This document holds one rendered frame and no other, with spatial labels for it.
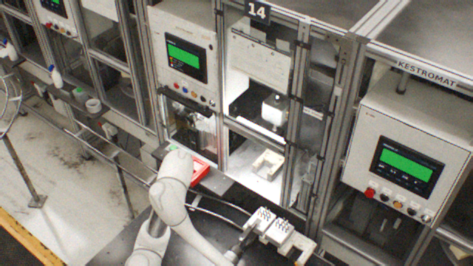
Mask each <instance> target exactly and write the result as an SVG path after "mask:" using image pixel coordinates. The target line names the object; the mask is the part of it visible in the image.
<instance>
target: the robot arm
mask: <svg viewBox="0 0 473 266"><path fill-rule="evenodd" d="M193 173H194V160H193V157H192V156H191V154H190V153H189V152H188V151H186V150H184V149H174V150H172V151H170V152H169V153H168V154H167V155H166V156H165V157H164V159H163V162H162V164H161V166H160V170H159V171H158V174H157V182H155V183H154V184H152V185H151V187H150V189H149V201H150V203H151V205H152V211H151V215H150V217H149V219H147V220H146V221H145V222H144V223H143V225H142V226H141V229H140V231H139V234H138V236H137V239H136V242H135V246H134V250H133V252H132V255H131V256H130V257H129V258H128V259H127V260H126V264H125V266H161V263H162V260H163V257H164V253H165V250H166V246H167V244H168V241H169V237H170V228H172V229H174V230H175V231H176V232H177V233H178V234H179V235H181V237H182V238H184V240H185V241H187V243H189V244H190V245H191V246H192V247H193V248H195V249H196V250H197V251H198V252H200V253H201V254H202V255H203V256H204V257H205V258H207V259H208V260H209V261H210V262H212V263H213V264H212V265H211V266H237V265H238V264H239V260H240V259H241V258H242V256H243V253H244V252H245V251H246V250H247V249H248V248H249V247H250V246H251V245H252V244H253V240H254V239H255V238H256V236H257V235H258V234H257V233H255V232H254V231H253V230H255V229H256V227H257V226H259V224H260V223H261V222H262V220H260V219H259V218H256V220H255V221H254V222H253V224H252V225H251V226H250V225H249V226H248V227H247V228H246V229H245V230H244V231H243V233H242V234H241V236H240V237H239V238H238V240H239V241H238V242H237V244H236V245H232V246H230V247H229V249H228V250H225V252H224V254H221V253H220V252H219V251H218V250H217V249H216V248H215V247H214V246H213V245H212V244H211V243H210V242H208V241H207V240H206V239H205V238H204V237H203V236H202V235H201V234H200V233H199V232H198V231H197V230H196V229H195V228H194V226H193V225H192V224H191V220H190V218H189V216H188V212H187V210H186V208H185V206H184V205H185V201H186V193H187V190H188V187H189V186H190V183H191V179H192V176H193ZM169 227H170V228H169ZM252 231H253V232H252ZM251 232H252V233H251ZM243 240H244V241H243Z"/></svg>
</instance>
